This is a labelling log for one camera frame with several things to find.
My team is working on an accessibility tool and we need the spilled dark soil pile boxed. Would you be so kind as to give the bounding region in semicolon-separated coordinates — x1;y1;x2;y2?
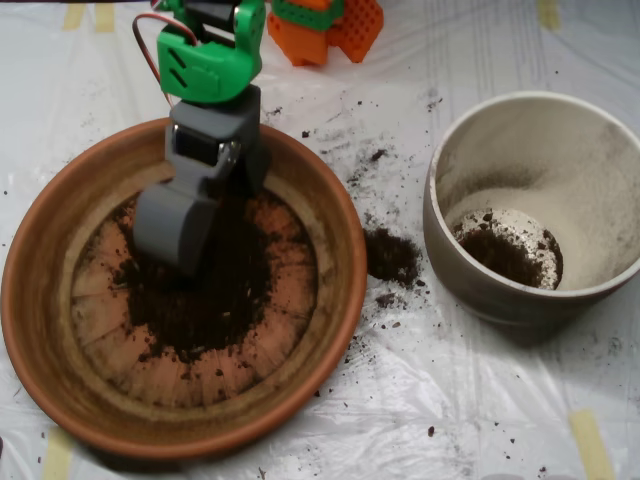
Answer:
364;227;424;289

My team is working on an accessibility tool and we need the beige masking tape strip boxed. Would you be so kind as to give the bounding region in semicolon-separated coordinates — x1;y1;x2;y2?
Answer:
568;408;615;480
537;0;561;29
42;427;74;480
62;3;86;31
94;3;117;34

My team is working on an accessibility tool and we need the white ceramic pot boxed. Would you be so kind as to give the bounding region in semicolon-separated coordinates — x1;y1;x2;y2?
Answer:
422;89;640;346

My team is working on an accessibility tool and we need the clear plastic sheet cover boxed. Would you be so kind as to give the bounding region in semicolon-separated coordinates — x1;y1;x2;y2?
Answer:
0;0;640;480

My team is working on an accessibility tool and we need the terracotta clay saucer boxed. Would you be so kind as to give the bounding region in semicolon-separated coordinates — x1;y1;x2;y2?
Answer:
0;113;370;461

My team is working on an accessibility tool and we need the orange and green robot base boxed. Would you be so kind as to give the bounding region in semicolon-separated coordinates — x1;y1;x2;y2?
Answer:
266;0;385;67

